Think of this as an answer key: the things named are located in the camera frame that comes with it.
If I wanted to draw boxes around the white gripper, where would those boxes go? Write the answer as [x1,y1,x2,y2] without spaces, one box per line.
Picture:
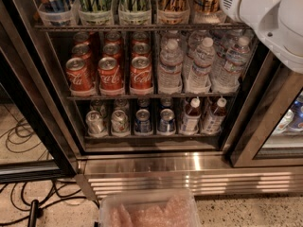
[208,0,282,27]

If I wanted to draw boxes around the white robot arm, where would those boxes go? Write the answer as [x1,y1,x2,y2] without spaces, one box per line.
[220,0,303,74]

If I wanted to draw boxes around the coca-cola can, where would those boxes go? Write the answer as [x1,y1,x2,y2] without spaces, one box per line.
[102,44,122,61]
[98,57,122,90]
[65,57,93,91]
[132,43,151,58]
[130,56,152,89]
[72,44,94,62]

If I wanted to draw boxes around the front right Coca-Cola can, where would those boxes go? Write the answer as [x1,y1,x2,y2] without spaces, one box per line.
[130,56,152,89]

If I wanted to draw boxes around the front middle Coca-Cola can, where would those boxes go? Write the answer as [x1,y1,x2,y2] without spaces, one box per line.
[98,57,122,90]

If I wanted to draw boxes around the blue can front right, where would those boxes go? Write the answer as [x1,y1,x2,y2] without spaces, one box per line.
[157,109,176,134]

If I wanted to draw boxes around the blue can front left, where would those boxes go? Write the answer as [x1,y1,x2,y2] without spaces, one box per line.
[134,109,152,133]

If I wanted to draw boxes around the right fridge glass door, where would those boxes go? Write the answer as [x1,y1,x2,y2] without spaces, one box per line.
[223,52,303,167]

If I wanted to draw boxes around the front left Coca-Cola can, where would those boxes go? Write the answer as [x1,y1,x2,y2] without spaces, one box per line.
[65,57,93,91]

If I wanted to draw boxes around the blue can behind right door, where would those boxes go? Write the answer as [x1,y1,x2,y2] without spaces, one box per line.
[288,104,303,132]

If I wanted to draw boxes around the silver can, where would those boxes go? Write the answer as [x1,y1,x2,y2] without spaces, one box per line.
[111,110,130,137]
[85,111,104,134]

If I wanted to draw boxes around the silver can front left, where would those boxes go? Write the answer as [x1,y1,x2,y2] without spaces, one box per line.
[85,111,104,134]

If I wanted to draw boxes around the stainless fridge base grille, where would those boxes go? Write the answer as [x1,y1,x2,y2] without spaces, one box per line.
[75,152,303,201]

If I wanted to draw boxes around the open fridge glass door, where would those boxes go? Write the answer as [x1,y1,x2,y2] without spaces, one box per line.
[0,0,79,183]

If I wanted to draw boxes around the front left water bottle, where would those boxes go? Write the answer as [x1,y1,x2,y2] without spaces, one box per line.
[157,39,184,95]

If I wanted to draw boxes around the water bottle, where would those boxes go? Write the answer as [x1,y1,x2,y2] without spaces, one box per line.
[187,37,216,94]
[157,39,184,95]
[211,36,250,93]

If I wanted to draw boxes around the front right water bottle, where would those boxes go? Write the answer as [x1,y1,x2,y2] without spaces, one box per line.
[211,36,250,93]

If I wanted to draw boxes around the front middle water bottle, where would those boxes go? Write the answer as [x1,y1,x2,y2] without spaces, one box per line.
[187,37,216,94]

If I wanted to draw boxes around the left tea bottle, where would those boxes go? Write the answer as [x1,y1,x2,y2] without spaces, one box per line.
[181,97,201,134]

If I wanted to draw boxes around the tea bottle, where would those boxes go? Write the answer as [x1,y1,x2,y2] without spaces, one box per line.
[202,97,227,134]
[181,97,201,134]

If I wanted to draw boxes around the right tea bottle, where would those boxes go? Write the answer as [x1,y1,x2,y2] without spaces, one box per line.
[202,97,227,134]

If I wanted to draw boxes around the clear plastic bin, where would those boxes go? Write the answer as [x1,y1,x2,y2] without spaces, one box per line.
[99,189,202,227]

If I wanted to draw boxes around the middle wire shelf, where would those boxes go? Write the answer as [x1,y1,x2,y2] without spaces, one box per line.
[67,92,237,101]

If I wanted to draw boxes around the wire shelf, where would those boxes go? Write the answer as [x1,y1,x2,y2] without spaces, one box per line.
[67,92,237,101]
[34,23,250,32]

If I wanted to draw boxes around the top wire shelf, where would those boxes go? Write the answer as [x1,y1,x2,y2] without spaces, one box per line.
[34,23,250,32]

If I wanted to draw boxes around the black floor cables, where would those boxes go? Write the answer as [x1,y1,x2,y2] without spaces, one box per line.
[0,116,100,227]

